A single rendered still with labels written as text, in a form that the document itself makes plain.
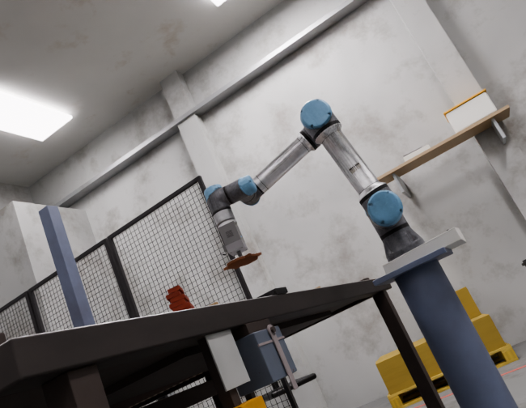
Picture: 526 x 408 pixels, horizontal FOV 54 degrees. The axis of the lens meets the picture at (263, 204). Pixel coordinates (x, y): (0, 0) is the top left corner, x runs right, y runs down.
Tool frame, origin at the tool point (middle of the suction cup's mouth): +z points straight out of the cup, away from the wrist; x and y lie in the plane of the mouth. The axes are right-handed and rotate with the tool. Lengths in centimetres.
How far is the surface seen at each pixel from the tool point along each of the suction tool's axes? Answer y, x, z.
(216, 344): 74, -2, 29
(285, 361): 56, 7, 38
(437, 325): -3, 52, 47
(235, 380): 72, -2, 37
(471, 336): -4, 61, 55
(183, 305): -78, -48, -9
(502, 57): -343, 296, -155
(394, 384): -305, 40, 92
